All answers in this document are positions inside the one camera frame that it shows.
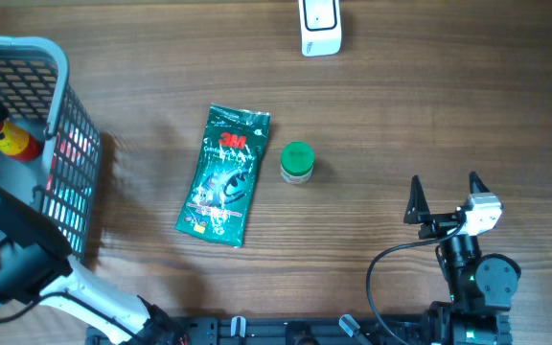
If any grey plastic shopping basket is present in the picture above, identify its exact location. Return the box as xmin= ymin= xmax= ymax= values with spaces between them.
xmin=0 ymin=35 xmax=103 ymax=315

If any green lid small jar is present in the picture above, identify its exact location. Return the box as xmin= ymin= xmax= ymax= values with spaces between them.
xmin=280 ymin=141 xmax=315 ymax=184

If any red sauce bottle green cap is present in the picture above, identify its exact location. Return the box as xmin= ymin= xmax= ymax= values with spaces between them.
xmin=0 ymin=121 xmax=43 ymax=162

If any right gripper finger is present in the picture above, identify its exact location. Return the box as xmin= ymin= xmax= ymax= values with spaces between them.
xmin=469 ymin=172 xmax=490 ymax=194
xmin=403 ymin=175 xmax=430 ymax=224

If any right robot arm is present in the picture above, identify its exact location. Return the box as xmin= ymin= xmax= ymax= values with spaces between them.
xmin=403 ymin=172 xmax=521 ymax=344

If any green 3M glove packet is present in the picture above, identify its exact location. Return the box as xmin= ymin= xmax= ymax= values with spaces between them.
xmin=174 ymin=103 xmax=271 ymax=247

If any black camera cable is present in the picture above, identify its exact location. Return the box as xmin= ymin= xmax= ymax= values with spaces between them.
xmin=0 ymin=290 xmax=148 ymax=344
xmin=365 ymin=220 xmax=466 ymax=345

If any white barcode scanner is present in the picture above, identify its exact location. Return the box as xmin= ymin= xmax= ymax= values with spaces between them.
xmin=298 ymin=0 xmax=342 ymax=58

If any black left camera cable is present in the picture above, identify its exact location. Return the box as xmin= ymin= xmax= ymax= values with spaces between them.
xmin=0 ymin=290 xmax=148 ymax=344

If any black right camera cable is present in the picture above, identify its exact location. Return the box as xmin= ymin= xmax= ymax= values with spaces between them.
xmin=365 ymin=220 xmax=466 ymax=345

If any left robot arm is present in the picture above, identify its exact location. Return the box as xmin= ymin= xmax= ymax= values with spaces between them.
xmin=0 ymin=187 xmax=188 ymax=344

